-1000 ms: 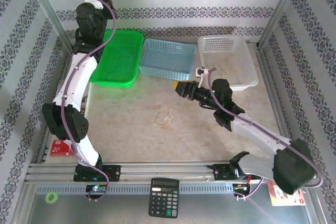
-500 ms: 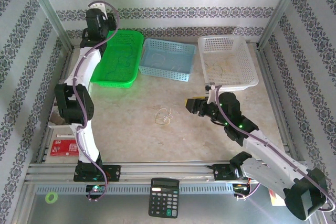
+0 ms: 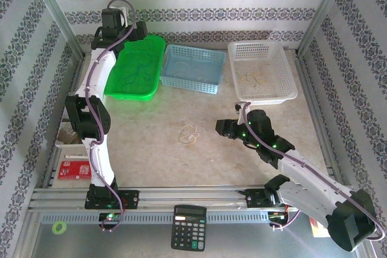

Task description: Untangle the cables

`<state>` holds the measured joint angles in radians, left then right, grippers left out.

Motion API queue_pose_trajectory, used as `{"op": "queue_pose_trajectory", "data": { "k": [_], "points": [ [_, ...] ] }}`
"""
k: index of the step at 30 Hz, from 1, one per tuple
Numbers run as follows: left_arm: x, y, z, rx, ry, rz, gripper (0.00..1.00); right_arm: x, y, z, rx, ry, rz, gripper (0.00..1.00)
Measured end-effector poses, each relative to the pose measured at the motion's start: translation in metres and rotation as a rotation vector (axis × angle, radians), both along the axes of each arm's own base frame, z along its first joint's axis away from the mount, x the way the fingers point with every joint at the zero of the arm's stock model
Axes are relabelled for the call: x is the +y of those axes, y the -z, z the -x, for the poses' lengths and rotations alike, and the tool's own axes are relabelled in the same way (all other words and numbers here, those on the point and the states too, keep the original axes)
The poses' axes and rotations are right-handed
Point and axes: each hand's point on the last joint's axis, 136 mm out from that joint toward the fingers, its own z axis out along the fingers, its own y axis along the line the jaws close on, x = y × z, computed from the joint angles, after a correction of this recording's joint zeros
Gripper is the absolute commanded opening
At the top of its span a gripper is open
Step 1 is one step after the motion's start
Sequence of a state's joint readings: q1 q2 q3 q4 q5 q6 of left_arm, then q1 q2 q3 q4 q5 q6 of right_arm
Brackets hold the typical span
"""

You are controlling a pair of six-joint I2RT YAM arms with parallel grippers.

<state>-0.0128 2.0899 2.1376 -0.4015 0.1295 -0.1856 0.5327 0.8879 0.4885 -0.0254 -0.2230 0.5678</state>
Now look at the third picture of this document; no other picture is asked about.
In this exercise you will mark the black desk calculator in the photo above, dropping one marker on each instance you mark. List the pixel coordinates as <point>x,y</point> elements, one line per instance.
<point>189,227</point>

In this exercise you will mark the red blister pack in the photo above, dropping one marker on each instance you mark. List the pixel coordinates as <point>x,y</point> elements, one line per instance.
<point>316,227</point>

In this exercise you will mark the white plastic basket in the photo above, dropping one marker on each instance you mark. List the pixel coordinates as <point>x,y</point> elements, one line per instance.
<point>263,73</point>

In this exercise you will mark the light blue plastic basket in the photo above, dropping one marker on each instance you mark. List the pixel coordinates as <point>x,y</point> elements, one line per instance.
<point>193,70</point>

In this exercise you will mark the aluminium mounting rail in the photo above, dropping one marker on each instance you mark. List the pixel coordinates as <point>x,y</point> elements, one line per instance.
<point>193,197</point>

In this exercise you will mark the green tape roll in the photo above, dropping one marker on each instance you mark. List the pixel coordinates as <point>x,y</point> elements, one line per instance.
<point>55,227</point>

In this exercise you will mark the picture book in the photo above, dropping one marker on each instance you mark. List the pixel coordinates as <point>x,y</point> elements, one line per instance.
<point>65,137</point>

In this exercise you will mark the green plastic basket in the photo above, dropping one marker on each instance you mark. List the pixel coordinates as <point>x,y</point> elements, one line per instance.
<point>136,67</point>

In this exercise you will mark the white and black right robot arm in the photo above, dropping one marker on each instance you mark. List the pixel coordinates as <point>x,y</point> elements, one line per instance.
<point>302,206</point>

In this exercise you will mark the aluminium frame post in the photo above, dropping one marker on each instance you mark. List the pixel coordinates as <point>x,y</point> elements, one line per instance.
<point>326,1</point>
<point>51,1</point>

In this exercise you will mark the red flat package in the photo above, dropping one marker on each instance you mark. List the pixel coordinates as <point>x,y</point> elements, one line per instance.
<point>74,170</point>

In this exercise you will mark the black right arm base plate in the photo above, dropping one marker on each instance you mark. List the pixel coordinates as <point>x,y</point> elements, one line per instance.
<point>254,199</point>

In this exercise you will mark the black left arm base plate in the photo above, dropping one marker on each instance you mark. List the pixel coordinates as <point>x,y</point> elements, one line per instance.
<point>131,199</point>

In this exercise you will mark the small controller board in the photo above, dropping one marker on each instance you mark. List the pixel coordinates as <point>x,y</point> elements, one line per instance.
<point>110,217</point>
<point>276,216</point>

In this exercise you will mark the small left controller board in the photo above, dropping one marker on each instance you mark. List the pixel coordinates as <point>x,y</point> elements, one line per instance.
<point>110,217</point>

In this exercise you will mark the small right controller board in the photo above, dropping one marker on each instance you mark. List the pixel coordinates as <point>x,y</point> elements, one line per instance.
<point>276,216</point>

